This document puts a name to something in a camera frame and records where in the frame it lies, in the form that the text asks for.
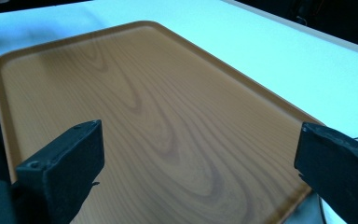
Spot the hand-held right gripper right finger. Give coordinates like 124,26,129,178
294,121,358,224

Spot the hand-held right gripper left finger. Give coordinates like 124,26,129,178
15,119,105,224

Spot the wood-grain brown tray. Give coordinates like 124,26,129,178
0,20,324,224

